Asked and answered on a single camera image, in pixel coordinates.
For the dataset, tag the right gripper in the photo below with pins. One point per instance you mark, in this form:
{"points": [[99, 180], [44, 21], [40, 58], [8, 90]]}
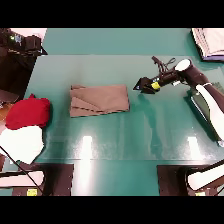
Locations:
{"points": [[146, 85]]}

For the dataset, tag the brown shirt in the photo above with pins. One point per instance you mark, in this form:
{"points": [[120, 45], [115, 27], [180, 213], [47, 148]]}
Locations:
{"points": [[100, 100]]}

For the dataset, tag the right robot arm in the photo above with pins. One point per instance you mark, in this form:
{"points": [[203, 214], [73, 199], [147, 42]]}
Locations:
{"points": [[213, 103]]}

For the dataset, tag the dark green garment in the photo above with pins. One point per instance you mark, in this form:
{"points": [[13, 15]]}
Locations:
{"points": [[196, 106]]}

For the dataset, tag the pale grey folded garment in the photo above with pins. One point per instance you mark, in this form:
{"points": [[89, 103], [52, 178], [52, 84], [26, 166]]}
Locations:
{"points": [[213, 40]]}

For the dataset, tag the red garment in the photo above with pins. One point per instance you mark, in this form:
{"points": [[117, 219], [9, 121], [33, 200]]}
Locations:
{"points": [[28, 112]]}

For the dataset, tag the white garment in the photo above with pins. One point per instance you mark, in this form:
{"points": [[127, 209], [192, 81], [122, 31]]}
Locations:
{"points": [[21, 143]]}

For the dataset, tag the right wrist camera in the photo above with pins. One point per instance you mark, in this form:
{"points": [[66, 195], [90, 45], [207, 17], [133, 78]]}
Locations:
{"points": [[158, 63]]}

